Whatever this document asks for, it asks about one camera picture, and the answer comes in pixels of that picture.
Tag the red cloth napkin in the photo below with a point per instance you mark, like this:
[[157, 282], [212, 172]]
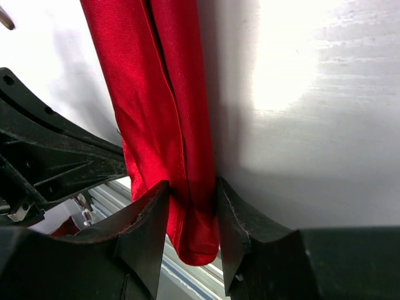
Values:
[[151, 58]]

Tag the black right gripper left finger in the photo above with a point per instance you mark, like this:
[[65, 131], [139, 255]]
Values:
[[117, 258]]

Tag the dark wooden spoon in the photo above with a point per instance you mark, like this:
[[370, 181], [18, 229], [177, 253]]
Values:
[[6, 21]]

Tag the aluminium front rail frame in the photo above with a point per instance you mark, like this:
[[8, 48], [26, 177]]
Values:
[[177, 280]]

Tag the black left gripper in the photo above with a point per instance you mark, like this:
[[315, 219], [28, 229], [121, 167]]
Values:
[[45, 158]]

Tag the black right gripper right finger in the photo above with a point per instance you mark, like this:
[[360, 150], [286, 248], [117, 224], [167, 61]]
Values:
[[262, 259]]

